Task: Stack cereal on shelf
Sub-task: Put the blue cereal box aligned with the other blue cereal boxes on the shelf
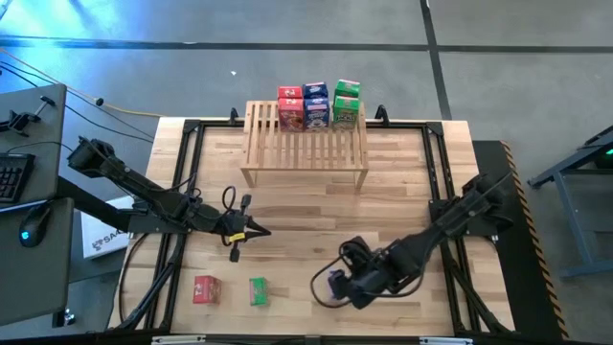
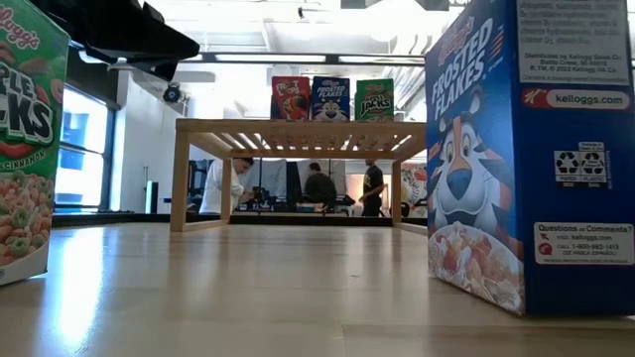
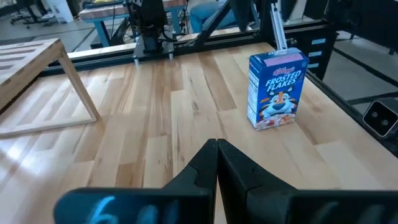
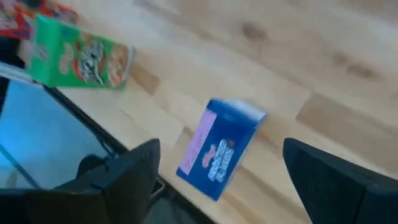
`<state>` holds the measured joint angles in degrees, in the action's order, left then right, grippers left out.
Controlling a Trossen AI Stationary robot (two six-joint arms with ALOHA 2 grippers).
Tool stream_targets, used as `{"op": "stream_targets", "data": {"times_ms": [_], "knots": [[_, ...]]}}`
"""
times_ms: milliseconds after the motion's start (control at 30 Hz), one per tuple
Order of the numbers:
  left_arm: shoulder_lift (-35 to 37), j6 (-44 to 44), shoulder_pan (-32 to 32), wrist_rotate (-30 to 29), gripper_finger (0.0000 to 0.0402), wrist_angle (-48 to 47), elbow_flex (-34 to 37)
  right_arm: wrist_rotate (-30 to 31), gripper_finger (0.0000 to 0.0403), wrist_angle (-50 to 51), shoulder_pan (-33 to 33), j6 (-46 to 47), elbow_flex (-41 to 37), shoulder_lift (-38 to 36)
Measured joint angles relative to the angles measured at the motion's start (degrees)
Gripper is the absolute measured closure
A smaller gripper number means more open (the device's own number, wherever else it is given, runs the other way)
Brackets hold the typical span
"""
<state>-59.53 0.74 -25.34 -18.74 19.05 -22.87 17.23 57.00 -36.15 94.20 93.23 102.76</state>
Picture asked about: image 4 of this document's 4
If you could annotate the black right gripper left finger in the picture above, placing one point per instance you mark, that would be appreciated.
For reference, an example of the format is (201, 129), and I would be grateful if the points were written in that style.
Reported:
(133, 180)

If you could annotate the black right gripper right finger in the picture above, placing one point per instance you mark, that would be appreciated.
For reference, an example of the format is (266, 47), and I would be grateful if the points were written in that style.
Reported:
(335, 186)

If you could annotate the blue Frosted Flakes cereal box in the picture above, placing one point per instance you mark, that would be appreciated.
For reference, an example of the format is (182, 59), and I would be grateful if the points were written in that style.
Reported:
(224, 140)

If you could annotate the green Apple Jacks cereal box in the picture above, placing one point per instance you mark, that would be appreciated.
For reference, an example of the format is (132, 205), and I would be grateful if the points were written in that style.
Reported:
(62, 56)

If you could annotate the red Froot Loops cereal box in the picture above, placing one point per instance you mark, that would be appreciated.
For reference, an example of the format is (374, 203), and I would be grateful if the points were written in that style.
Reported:
(12, 21)

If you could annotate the silver metal bracket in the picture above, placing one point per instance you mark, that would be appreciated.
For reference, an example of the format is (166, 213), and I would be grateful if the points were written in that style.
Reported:
(15, 73)

